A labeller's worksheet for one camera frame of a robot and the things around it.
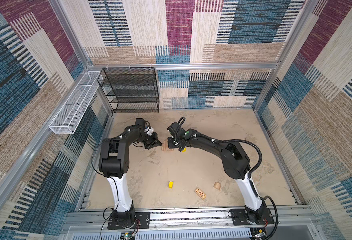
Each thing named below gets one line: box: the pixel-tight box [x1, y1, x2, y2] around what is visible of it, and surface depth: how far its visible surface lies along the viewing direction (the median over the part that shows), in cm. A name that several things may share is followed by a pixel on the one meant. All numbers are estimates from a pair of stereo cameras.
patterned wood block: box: [194, 187, 207, 200], surface depth 83 cm
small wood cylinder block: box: [213, 182, 222, 190], surface depth 86 cm
